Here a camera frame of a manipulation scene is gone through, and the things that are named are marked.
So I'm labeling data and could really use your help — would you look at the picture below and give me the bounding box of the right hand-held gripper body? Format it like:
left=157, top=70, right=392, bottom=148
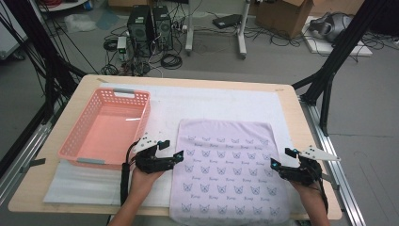
left=278, top=144, right=342, bottom=186

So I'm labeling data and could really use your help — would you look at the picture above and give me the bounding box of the white grid mat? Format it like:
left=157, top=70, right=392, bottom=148
left=42, top=82, right=307, bottom=216

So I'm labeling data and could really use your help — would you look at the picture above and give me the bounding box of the black metal frame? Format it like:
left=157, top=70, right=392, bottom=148
left=291, top=0, right=399, bottom=137
left=0, top=0, right=88, bottom=123

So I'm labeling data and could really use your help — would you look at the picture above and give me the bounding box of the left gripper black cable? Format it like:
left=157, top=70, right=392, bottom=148
left=120, top=140, right=140, bottom=206

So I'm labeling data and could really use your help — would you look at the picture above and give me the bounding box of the wide black computer tower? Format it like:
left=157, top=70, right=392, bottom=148
left=126, top=4, right=154, bottom=58

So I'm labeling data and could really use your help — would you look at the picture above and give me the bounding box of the clear plastic bag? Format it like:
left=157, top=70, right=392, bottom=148
left=64, top=13, right=98, bottom=32

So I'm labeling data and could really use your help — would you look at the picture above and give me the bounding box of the open cardboard box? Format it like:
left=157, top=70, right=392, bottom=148
left=255, top=0, right=314, bottom=40

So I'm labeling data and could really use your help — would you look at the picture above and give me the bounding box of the white floor board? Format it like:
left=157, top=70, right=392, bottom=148
left=302, top=15, right=374, bottom=57

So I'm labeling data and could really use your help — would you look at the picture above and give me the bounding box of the narrow black computer tower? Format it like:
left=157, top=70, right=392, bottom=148
left=152, top=5, right=174, bottom=51

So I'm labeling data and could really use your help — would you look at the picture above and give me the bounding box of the lilac printed towel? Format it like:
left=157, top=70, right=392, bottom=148
left=168, top=118, right=291, bottom=226

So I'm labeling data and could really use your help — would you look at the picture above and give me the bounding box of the person's left hand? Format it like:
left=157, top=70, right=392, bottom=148
left=129, top=168, right=165, bottom=202

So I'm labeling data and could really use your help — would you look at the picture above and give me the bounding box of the grey table clamp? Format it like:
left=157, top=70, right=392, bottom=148
left=20, top=157, right=46, bottom=173
left=322, top=173, right=341, bottom=190

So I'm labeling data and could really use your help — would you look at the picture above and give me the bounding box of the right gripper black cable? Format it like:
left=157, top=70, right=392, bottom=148
left=314, top=173, right=329, bottom=215

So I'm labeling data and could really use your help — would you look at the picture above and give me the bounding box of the person's right hand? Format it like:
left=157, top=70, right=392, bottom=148
left=290, top=180, right=325, bottom=203

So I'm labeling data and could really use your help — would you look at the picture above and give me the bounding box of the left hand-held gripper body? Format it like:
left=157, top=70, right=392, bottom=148
left=133, top=132, right=176, bottom=174

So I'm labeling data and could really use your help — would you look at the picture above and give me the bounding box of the small white box device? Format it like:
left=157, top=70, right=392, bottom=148
left=116, top=36, right=128, bottom=55

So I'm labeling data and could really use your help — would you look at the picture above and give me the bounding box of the coiled black cable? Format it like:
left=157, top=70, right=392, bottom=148
left=160, top=54, right=184, bottom=70

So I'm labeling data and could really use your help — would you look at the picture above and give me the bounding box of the pink plastic basket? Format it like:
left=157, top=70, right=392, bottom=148
left=56, top=88, right=152, bottom=171

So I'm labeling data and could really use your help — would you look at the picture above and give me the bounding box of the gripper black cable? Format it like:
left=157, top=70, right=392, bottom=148
left=120, top=140, right=140, bottom=206
left=314, top=173, right=329, bottom=215

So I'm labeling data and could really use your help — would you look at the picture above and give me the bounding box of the grey rounded machine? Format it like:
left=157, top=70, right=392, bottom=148
left=309, top=11, right=354, bottom=43

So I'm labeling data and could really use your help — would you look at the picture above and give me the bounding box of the flat black device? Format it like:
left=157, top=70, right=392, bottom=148
left=212, top=13, right=243, bottom=30

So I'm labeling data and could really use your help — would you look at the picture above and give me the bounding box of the white metal stand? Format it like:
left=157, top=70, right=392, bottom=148
left=184, top=0, right=252, bottom=59

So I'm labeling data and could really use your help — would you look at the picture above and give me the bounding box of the aluminium rail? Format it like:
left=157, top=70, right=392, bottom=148
left=299, top=98, right=366, bottom=226
left=0, top=106, right=64, bottom=205

